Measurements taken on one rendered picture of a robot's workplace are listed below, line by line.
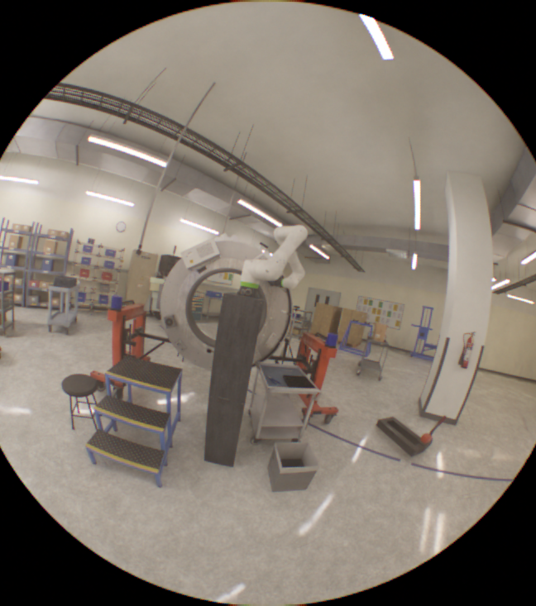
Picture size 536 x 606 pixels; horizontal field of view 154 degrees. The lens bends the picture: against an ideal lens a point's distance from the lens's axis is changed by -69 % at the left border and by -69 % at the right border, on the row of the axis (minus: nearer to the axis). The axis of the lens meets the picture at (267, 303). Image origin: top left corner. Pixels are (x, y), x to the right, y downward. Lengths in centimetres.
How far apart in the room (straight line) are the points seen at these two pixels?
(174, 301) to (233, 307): 106
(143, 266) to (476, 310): 756
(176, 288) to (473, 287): 396
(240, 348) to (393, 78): 332
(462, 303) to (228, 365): 321
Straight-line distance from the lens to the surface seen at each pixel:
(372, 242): 655
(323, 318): 822
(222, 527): 150
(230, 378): 126
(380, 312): 1022
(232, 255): 204
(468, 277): 354
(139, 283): 633
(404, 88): 321
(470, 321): 348
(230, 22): 302
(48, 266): 624
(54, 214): 703
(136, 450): 161
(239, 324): 115
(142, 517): 154
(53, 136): 513
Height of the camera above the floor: 140
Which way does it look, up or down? 3 degrees down
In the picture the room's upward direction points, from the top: 11 degrees clockwise
